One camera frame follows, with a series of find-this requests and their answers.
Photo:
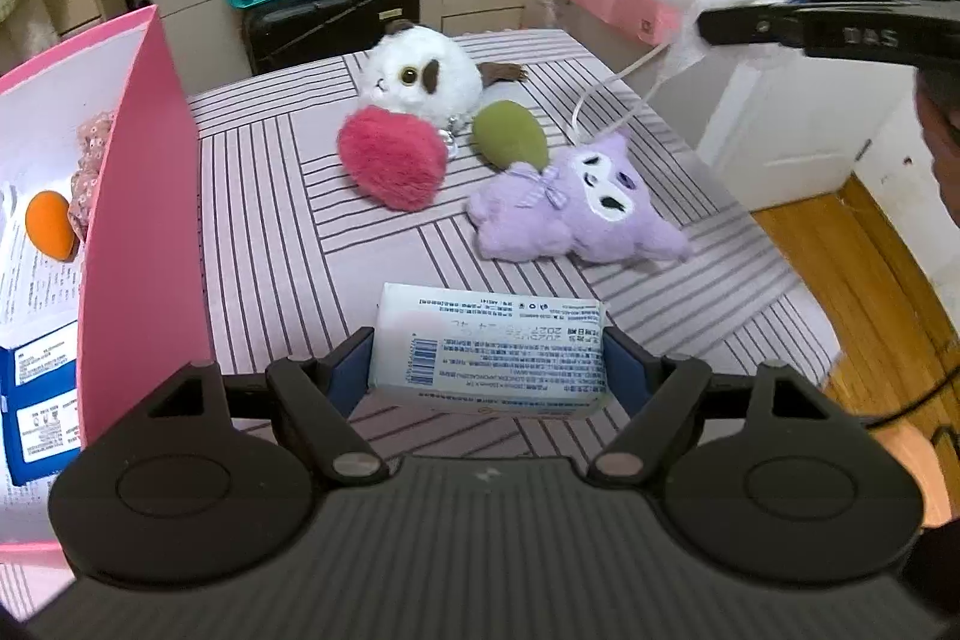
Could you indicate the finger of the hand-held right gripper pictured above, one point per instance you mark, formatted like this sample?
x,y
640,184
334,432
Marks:
x,y
885,0
825,33

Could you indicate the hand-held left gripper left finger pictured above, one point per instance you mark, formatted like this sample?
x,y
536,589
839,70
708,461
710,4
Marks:
x,y
350,377

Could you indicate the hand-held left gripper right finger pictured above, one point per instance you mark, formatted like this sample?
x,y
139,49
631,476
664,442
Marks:
x,y
626,377

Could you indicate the white tissue packet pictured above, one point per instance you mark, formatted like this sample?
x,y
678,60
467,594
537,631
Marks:
x,y
487,355

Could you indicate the purple plush toy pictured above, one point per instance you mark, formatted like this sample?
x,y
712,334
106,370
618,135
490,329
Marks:
x,y
570,212

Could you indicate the red fluffy plush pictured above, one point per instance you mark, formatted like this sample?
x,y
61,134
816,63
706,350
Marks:
x,y
394,160

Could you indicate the pink cardboard box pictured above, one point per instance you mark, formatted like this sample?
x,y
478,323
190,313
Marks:
x,y
142,235

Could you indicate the green teardrop sponge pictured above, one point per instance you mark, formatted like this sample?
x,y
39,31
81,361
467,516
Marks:
x,y
510,134

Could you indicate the blue wet wipes packet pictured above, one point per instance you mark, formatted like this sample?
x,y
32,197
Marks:
x,y
37,415

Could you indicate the white plush toy brown patches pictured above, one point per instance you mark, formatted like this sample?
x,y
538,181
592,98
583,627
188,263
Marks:
x,y
427,70

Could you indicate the pink floral scrunchie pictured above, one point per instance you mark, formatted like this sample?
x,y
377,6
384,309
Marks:
x,y
90,168

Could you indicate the orange teardrop sponge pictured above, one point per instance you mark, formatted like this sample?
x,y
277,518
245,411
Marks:
x,y
51,227

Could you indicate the person's right forearm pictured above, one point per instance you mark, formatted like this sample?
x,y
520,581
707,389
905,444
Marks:
x,y
943,138

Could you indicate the white door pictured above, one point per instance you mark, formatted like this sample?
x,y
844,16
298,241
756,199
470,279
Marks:
x,y
810,115

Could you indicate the striped pink tablecloth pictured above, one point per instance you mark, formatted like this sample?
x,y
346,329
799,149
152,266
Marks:
x,y
300,280

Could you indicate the white plastic bag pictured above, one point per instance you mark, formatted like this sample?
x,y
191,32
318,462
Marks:
x,y
556,6

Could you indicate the printed paper sheet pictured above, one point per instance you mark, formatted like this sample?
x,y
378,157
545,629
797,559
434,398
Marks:
x,y
30,302

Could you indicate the black suitcase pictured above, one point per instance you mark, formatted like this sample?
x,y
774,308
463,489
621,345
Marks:
x,y
330,18

